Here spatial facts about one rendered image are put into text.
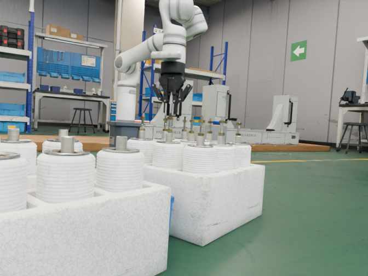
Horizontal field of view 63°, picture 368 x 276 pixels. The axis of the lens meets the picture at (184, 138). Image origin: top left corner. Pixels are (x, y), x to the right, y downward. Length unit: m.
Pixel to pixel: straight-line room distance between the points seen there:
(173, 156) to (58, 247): 0.48
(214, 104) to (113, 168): 3.16
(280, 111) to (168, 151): 3.79
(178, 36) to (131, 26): 6.85
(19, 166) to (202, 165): 0.49
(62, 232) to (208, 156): 0.46
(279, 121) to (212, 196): 3.83
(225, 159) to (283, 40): 6.73
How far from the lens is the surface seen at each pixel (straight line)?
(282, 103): 4.66
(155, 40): 1.36
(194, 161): 0.82
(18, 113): 5.54
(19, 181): 0.49
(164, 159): 0.89
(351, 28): 6.63
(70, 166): 0.52
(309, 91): 6.84
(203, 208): 0.79
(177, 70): 0.91
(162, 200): 0.63
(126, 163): 0.59
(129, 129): 1.46
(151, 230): 0.63
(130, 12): 7.86
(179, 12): 0.96
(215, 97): 3.70
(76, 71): 7.03
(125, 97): 1.47
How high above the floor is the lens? 0.32
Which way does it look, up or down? 3 degrees down
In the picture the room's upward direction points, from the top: 3 degrees clockwise
